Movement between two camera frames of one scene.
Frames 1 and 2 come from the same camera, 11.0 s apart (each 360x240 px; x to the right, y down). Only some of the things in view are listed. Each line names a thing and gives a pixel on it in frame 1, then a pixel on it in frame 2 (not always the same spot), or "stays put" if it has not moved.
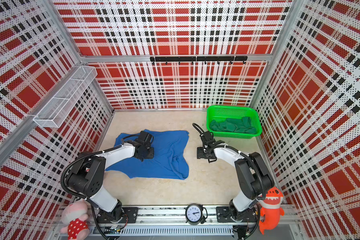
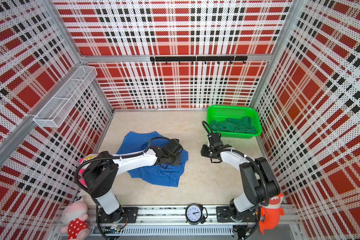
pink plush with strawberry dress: (74, 216) stays put
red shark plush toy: (271, 209) stays put
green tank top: (243, 125) stays put
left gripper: (151, 155) -> (176, 162)
